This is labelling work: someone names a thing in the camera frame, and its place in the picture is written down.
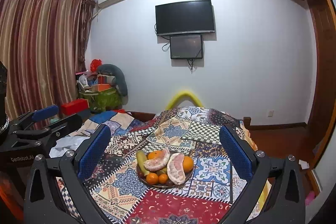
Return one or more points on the small black wall monitor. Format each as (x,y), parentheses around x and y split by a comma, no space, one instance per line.
(186,47)

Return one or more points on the patchwork patterned bedspread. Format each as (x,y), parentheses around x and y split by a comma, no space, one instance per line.
(115,186)

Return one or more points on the peeled pomelo segment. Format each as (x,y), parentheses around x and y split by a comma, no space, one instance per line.
(175,169)
(159,162)

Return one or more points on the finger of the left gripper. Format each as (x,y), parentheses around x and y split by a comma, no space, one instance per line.
(27,120)
(60,125)

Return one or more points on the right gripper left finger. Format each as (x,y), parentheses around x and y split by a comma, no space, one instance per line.
(43,200)

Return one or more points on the red box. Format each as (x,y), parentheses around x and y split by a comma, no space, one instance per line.
(74,107)

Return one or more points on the yellow foam tube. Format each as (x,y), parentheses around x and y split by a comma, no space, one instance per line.
(181,96)

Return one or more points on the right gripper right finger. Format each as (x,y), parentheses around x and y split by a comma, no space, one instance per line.
(285,202)

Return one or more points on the red gift bow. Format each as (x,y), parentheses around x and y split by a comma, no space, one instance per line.
(95,63)

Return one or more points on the wooden door frame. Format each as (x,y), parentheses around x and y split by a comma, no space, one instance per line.
(322,116)

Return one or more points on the white wall socket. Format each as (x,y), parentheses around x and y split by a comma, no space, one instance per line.
(270,113)

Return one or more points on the large orange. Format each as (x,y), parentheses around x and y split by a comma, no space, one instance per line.
(188,164)
(154,155)

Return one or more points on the striped red gold curtain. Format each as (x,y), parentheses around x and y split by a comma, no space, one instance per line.
(43,45)

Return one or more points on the green storage bag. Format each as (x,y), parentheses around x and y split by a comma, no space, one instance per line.
(109,99)

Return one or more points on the yellow sugarcane piece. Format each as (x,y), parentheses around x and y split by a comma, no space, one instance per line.
(162,171)
(141,158)

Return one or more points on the dark purple plate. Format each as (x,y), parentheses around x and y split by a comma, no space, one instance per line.
(169,183)

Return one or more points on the small tangerine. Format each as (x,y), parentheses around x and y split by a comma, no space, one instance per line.
(152,179)
(163,178)

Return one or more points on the black wall television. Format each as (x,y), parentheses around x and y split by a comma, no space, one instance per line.
(187,17)

